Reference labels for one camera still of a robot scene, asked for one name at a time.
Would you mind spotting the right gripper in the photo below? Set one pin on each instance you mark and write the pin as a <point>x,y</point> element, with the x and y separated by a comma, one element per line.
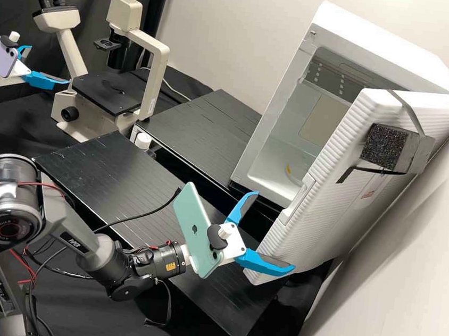
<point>236,251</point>

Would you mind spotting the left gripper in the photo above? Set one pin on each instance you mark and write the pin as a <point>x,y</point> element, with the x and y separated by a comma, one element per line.
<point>16,72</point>

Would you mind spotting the incubator door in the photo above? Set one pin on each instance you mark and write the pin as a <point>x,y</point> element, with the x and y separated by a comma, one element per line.
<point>346,197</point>

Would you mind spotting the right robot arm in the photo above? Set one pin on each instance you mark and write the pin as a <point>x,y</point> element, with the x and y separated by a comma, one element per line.
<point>8,201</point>

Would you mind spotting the white incubator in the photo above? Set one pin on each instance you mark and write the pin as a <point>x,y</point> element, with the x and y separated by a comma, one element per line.
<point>373,51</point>

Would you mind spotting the petri dish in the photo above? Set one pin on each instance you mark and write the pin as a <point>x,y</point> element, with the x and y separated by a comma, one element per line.
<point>293,178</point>

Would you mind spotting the cream microscope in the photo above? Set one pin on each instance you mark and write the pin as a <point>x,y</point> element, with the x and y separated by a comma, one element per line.
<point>118,10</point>

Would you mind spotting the black platform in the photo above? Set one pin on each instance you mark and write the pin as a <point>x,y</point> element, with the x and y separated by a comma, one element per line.
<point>197,125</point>
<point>127,178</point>

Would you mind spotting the white-capped bottle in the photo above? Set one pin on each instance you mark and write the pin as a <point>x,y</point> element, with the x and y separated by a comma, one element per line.
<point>144,140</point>

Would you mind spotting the right wrist camera phone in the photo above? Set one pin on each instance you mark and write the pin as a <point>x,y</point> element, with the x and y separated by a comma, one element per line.
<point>193,221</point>

